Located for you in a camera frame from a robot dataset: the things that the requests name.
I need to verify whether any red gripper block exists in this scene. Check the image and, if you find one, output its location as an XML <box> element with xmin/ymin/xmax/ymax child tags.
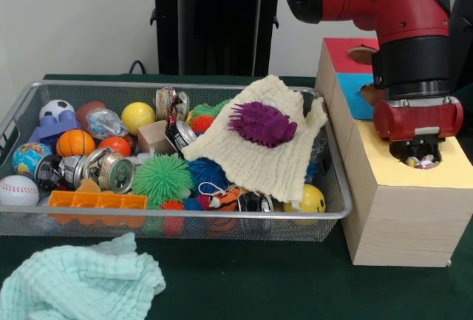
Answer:
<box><xmin>372</xmin><ymin>96</ymin><xmax>465</xmax><ymax>162</ymax></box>

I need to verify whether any colourful dotted cloth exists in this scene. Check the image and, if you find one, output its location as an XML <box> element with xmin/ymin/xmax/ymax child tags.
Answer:
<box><xmin>405</xmin><ymin>154</ymin><xmax>437</xmax><ymax>168</ymax></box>

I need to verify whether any cream knitted cloth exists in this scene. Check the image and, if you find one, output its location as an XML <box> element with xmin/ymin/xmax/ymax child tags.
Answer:
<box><xmin>183</xmin><ymin>74</ymin><xmax>329</xmax><ymax>203</ymax></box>

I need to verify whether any purple spiky hedgehog toy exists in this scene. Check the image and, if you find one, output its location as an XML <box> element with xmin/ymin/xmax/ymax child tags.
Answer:
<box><xmin>228</xmin><ymin>101</ymin><xmax>299</xmax><ymax>149</ymax></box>

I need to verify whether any light blue muslin cloth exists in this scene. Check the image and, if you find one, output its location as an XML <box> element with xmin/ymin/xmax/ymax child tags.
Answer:
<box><xmin>0</xmin><ymin>233</ymin><xmax>166</xmax><ymax>320</ymax></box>

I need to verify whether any wooden box with three holes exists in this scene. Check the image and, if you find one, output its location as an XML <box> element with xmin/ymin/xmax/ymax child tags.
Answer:
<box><xmin>316</xmin><ymin>37</ymin><xmax>473</xmax><ymax>268</ymax></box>

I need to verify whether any yellow smiley ball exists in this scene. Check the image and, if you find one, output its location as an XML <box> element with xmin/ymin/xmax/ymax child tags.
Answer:
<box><xmin>283</xmin><ymin>183</ymin><xmax>327</xmax><ymax>214</ymax></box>

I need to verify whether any green spiky ball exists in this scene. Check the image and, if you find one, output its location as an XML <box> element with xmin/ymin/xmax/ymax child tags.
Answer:
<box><xmin>132</xmin><ymin>154</ymin><xmax>194</xmax><ymax>207</ymax></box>

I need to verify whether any plain yellow ball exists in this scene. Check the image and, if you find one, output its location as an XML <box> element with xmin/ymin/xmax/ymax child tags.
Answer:
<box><xmin>120</xmin><ymin>101</ymin><xmax>157</xmax><ymax>136</ymax></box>

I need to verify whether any red rubber ball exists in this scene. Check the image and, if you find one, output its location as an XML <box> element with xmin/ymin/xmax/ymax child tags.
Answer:
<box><xmin>98</xmin><ymin>136</ymin><xmax>132</xmax><ymax>157</ymax></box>

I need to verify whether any orange plastic tray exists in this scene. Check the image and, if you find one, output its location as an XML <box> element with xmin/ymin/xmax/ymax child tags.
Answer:
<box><xmin>47</xmin><ymin>190</ymin><xmax>148</xmax><ymax>225</ymax></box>

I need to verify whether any orange basketball toy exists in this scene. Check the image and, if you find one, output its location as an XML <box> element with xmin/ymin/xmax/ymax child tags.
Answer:
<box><xmin>55</xmin><ymin>129</ymin><xmax>96</xmax><ymax>157</ymax></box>

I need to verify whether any black and white soccer ball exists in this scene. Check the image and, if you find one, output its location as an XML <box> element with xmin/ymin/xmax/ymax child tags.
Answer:
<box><xmin>39</xmin><ymin>99</ymin><xmax>76</xmax><ymax>121</ymax></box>

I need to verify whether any white baseball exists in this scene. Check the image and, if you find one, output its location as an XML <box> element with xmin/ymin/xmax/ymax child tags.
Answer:
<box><xmin>0</xmin><ymin>174</ymin><xmax>40</xmax><ymax>207</ymax></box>

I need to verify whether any wire mesh bin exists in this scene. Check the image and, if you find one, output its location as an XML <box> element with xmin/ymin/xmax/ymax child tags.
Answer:
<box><xmin>0</xmin><ymin>79</ymin><xmax>353</xmax><ymax>242</ymax></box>

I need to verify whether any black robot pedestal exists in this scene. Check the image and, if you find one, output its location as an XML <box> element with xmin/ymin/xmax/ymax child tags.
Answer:
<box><xmin>142</xmin><ymin>0</ymin><xmax>299</xmax><ymax>77</ymax></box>

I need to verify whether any black looped cable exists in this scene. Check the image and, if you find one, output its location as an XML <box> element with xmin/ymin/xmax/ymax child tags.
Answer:
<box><xmin>128</xmin><ymin>59</ymin><xmax>149</xmax><ymax>75</ymax></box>

